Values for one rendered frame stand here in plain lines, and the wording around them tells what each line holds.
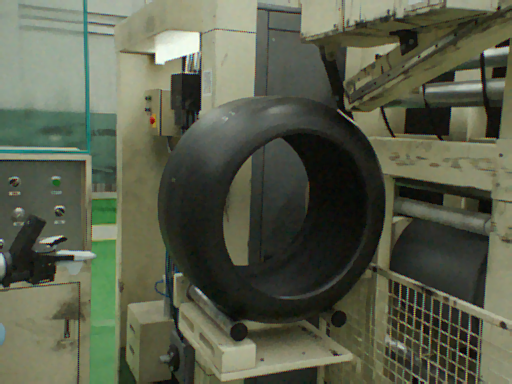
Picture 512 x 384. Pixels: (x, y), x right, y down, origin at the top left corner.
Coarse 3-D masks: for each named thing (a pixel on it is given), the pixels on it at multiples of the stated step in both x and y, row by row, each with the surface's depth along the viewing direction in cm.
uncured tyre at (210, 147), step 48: (288, 96) 136; (192, 144) 133; (240, 144) 127; (336, 144) 138; (192, 192) 126; (336, 192) 168; (384, 192) 147; (192, 240) 127; (336, 240) 165; (240, 288) 131; (288, 288) 162; (336, 288) 142
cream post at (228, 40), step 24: (216, 0) 160; (240, 0) 162; (216, 24) 161; (240, 24) 163; (216, 48) 161; (240, 48) 164; (216, 72) 162; (240, 72) 165; (216, 96) 163; (240, 96) 166; (240, 168) 169; (240, 192) 170; (240, 216) 171; (240, 240) 172; (240, 264) 174
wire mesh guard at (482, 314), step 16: (384, 272) 158; (400, 288) 153; (416, 288) 146; (432, 288) 143; (336, 304) 182; (352, 304) 174; (368, 304) 167; (464, 304) 132; (320, 320) 191; (352, 320) 174; (384, 320) 160; (480, 320) 128; (496, 320) 124; (448, 336) 138; (480, 336) 129; (320, 368) 192; (368, 368) 168; (464, 368) 134
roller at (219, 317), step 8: (192, 288) 163; (192, 296) 161; (200, 296) 156; (200, 304) 154; (208, 304) 150; (208, 312) 148; (216, 312) 144; (224, 312) 142; (216, 320) 143; (224, 320) 139; (232, 320) 137; (240, 320) 138; (224, 328) 138; (232, 328) 134; (240, 328) 134; (232, 336) 134; (240, 336) 135
